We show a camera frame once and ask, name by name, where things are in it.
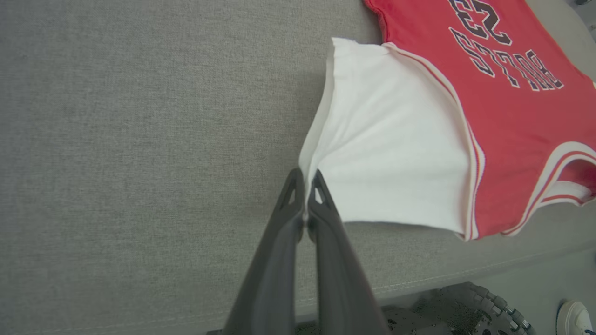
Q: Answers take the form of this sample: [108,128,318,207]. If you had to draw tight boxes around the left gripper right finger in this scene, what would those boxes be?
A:
[306,169,391,335]

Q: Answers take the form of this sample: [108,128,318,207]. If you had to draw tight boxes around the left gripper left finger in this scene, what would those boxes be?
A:
[223,167,306,335]

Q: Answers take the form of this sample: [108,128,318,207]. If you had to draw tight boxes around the white shoe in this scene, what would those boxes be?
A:
[556,300,596,335]

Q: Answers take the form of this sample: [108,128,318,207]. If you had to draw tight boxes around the grey fabric sofa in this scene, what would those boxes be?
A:
[0,0,596,335]

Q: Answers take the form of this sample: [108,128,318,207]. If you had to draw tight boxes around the red and white jersey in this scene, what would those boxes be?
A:
[298,0,596,242]

